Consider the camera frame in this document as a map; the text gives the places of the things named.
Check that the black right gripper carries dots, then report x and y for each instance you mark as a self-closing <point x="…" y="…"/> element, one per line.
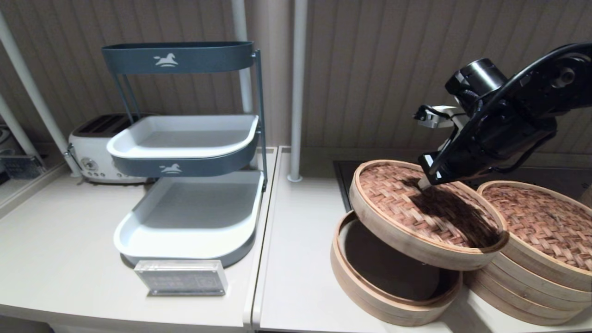
<point x="499" y="138"/>

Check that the woven bamboo steamer lid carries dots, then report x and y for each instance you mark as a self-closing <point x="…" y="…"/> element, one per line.
<point x="393" y="199"/>
<point x="545" y="222"/>

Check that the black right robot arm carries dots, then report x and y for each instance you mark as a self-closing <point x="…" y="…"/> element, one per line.
<point x="569" y="76"/>

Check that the black induction cooktop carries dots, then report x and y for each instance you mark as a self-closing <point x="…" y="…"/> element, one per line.
<point x="342" y="175"/>

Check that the three-tier grey tray rack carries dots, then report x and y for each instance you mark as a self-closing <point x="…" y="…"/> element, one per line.
<point x="260" y="92"/>

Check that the large grey rack tray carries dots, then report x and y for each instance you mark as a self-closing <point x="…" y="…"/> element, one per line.
<point x="194" y="208"/>

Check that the white-lined rack tray horse logo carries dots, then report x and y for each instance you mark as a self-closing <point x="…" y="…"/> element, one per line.
<point x="185" y="138"/>

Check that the teal rack tray horse logo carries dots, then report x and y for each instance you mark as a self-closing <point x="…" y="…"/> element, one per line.
<point x="208" y="58"/>

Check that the acrylic hot warning sign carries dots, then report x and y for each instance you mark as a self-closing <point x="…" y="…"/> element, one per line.
<point x="180" y="277"/>

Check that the white retro toaster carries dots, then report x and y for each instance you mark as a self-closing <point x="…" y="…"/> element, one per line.
<point x="88" y="148"/>

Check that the long white support pole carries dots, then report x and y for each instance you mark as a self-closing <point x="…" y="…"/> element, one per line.
<point x="27" y="78"/>

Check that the short white support pole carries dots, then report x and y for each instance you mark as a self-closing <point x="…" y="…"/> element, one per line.
<point x="14" y="125"/>

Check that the white round appliance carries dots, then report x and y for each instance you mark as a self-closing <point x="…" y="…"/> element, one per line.
<point x="3" y="141"/>

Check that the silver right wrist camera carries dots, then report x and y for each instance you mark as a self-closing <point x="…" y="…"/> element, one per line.
<point x="439" y="118"/>

